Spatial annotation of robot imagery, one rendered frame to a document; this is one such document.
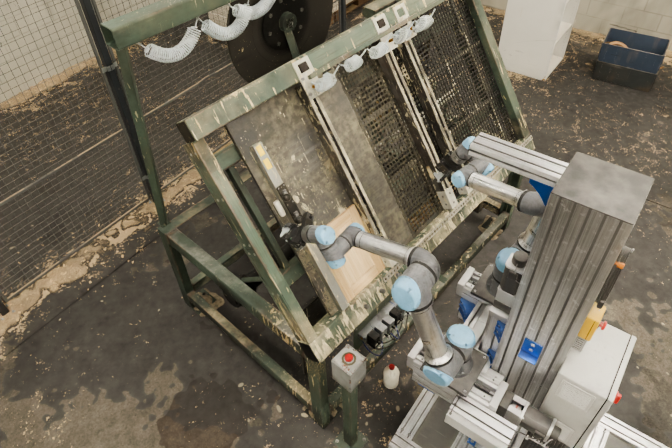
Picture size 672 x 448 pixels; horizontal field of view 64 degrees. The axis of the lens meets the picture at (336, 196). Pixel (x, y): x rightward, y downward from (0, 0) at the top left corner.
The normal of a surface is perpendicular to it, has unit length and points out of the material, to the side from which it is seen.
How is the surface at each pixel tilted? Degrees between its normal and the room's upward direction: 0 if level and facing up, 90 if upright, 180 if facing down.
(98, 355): 0
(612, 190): 0
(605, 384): 0
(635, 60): 90
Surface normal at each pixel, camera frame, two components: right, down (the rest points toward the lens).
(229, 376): -0.03, -0.73
